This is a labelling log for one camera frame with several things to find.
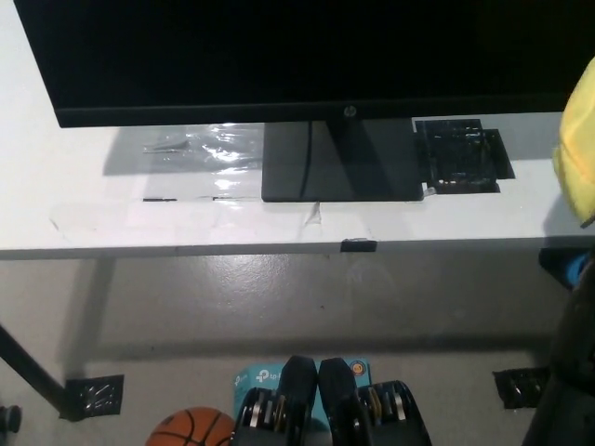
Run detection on yellow microfibre cloth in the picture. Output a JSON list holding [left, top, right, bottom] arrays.
[[551, 62, 595, 229]]

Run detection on black HP monitor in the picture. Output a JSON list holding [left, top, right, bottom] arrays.
[[12, 0, 595, 204]]

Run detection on black tape patch on desk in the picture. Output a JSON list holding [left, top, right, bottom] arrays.
[[412, 118, 516, 195]]

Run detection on crumpled clear tape bit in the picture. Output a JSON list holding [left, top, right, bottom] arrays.
[[302, 201, 325, 230]]

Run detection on small black tape piece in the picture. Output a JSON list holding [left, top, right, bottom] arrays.
[[340, 237, 377, 254]]

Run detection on clear plastic film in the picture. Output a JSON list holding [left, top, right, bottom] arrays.
[[104, 124, 265, 202]]

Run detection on teal tp-link box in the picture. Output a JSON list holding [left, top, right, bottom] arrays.
[[231, 359, 373, 446]]

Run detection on orange basketball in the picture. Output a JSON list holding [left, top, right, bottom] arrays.
[[147, 406, 236, 446]]

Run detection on blue object at right edge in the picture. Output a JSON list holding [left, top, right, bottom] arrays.
[[538, 248, 591, 292]]

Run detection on black tape floor patch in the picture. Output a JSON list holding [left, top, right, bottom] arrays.
[[492, 366, 552, 410], [63, 374, 126, 422]]

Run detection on blue roll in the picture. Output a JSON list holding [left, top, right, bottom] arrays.
[[562, 255, 589, 289]]

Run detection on black office chair base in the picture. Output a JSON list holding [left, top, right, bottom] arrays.
[[0, 405, 23, 434]]

